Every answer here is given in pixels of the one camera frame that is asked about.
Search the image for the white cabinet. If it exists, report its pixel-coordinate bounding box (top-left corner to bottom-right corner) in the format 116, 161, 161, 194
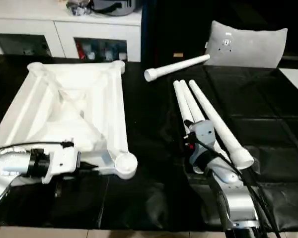
0, 0, 142, 62

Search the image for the tangled small items pile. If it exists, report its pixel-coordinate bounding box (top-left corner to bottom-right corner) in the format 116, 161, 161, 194
67, 0, 95, 15

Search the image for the black work mat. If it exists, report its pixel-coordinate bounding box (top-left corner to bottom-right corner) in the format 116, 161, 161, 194
0, 52, 298, 233

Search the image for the white plastic table leg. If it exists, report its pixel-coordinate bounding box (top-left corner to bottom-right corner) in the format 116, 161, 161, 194
173, 81, 195, 135
144, 55, 210, 82
189, 79, 255, 170
180, 80, 224, 160

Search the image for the white plastic table top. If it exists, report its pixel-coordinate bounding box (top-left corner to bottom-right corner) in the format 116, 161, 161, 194
0, 60, 138, 180

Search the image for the grey bag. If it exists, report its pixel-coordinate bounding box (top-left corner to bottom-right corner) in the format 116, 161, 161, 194
92, 0, 142, 16

